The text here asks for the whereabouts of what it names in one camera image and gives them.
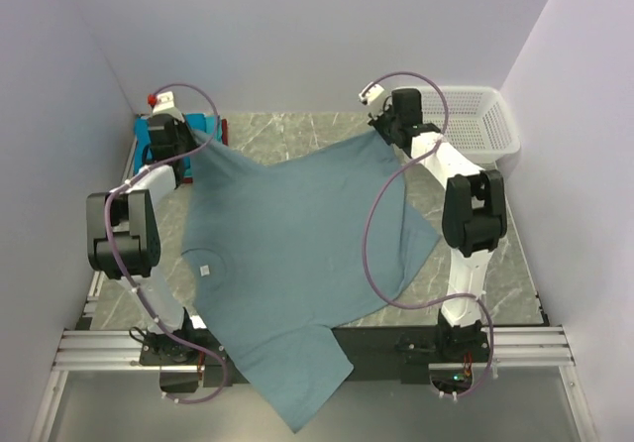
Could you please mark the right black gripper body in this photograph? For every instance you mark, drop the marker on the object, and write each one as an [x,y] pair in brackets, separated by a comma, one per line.
[385,125]

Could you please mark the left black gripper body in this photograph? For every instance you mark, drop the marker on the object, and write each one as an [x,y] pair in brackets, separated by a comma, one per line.
[186,140]

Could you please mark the grey-blue t-shirt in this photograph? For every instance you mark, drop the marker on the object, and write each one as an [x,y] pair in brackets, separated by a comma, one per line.
[283,254]

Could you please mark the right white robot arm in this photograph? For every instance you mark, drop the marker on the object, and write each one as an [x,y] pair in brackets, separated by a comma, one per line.
[474,217]

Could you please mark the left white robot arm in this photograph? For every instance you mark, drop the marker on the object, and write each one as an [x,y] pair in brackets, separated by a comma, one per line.
[122,231]

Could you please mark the folded blue t-shirt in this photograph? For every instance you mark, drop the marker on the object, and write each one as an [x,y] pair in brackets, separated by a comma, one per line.
[142,137]

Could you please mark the folded dark red t-shirt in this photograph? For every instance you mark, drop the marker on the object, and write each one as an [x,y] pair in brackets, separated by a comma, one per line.
[209,125]

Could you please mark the white plastic basket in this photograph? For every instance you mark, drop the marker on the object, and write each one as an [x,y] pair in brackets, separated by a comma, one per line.
[480,125]

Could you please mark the black base beam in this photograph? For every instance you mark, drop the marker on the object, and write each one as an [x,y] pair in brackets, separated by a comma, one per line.
[418,355]

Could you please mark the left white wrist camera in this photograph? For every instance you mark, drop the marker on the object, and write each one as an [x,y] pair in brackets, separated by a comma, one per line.
[164,104]

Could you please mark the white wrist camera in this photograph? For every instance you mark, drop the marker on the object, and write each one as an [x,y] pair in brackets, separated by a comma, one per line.
[164,104]
[372,94]

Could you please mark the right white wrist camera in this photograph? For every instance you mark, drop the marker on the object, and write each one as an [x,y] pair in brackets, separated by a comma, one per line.
[372,94]

